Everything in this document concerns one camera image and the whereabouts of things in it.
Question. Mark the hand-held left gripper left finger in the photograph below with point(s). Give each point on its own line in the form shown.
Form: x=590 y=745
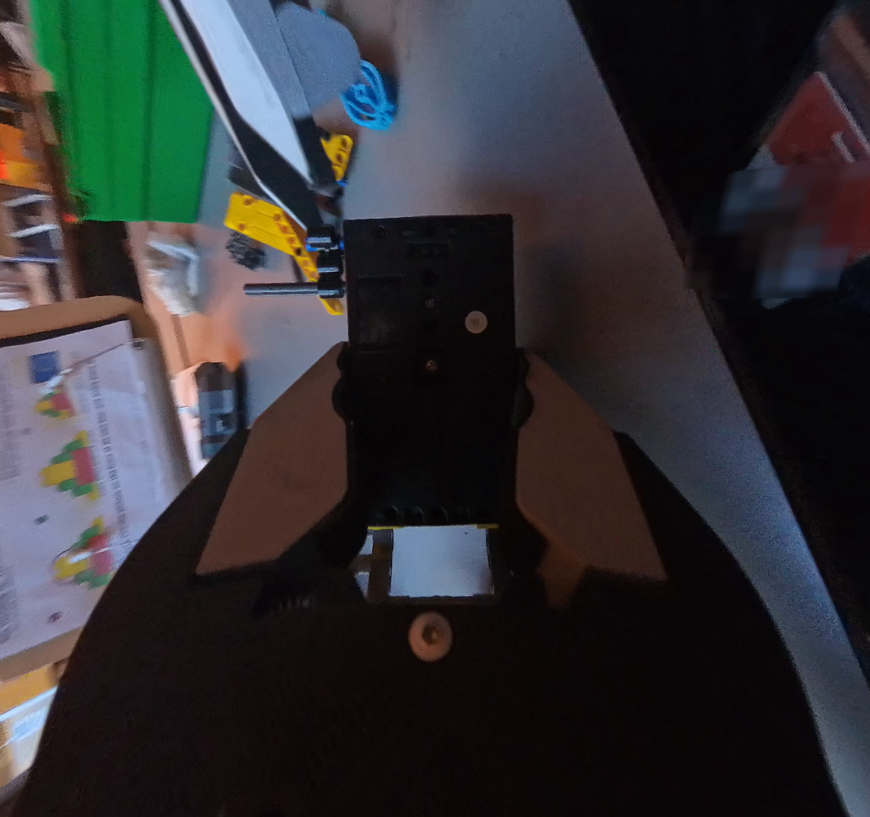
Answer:
x=285 y=477

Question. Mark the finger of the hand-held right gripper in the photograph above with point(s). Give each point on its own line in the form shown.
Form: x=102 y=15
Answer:
x=231 y=35
x=319 y=49

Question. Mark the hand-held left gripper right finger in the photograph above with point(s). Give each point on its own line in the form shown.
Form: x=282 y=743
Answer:
x=578 y=484

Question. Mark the blue plastic tool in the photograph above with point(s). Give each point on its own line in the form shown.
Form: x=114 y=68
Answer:
x=370 y=107

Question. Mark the black toy battery box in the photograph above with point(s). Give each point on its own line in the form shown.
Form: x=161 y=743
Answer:
x=428 y=389

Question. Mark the black toy axle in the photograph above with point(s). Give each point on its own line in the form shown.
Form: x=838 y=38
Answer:
x=285 y=289

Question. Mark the grey desk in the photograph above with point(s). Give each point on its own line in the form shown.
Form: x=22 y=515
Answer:
x=544 y=151

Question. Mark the grey toy motor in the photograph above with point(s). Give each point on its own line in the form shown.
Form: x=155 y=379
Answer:
x=217 y=409

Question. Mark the small yellow toy beam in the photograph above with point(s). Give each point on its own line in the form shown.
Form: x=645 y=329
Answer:
x=336 y=158

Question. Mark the green plastic bin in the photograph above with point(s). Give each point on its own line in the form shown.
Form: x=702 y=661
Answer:
x=122 y=117

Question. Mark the instruction sheet stand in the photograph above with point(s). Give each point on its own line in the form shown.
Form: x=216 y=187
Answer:
x=81 y=423

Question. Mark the small black toy piece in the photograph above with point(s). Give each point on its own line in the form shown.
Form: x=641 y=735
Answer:
x=246 y=251

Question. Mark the crumpled white plastic bag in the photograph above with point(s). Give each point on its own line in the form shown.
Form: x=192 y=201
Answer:
x=173 y=280

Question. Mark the red id badge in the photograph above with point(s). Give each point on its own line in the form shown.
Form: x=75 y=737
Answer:
x=822 y=130

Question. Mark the yellow toy frame piece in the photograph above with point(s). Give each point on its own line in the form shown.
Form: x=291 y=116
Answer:
x=272 y=219

